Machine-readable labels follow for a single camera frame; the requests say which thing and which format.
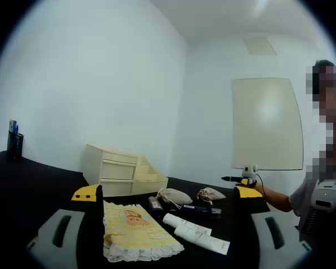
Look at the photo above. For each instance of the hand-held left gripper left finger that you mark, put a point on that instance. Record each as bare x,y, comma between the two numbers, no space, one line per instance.
58,235

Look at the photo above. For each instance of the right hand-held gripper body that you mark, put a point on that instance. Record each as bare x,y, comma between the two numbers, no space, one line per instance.
249,171

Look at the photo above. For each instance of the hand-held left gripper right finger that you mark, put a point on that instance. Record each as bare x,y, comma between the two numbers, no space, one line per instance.
285,241

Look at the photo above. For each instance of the dark blue cosmetic bottle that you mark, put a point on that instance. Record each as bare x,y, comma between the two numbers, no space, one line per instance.
198,211

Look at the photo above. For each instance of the cream drawer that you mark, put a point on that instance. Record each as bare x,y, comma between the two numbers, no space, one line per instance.
116,187
119,169

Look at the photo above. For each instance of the yellow lace-trimmed cloth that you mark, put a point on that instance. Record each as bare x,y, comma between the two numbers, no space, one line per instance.
134,232

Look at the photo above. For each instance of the purple cap cosmetic bottle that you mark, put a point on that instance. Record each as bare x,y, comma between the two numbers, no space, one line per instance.
155,207

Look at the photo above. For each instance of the person's right hand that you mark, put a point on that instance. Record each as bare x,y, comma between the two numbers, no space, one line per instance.
259,188

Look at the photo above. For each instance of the striped black white garment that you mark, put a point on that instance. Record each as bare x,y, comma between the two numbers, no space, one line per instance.
308,221

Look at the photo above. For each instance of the black table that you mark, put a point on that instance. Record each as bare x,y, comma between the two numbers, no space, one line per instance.
44,182

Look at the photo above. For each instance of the white chest device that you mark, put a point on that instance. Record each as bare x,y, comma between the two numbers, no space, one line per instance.
327,194

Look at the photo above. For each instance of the cream desktop organizer cabinet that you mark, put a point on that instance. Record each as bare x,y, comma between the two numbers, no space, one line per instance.
151,176

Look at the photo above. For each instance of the black mesh pen holder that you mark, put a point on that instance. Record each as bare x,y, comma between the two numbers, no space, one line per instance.
15,147

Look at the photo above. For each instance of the bunch of coloured pens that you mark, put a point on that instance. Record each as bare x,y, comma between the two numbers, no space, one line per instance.
13,127

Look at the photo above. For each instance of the ceiling access panel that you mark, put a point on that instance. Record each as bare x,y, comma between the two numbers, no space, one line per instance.
260,45

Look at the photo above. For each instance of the person's head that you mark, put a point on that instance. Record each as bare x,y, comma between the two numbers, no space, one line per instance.
324,63

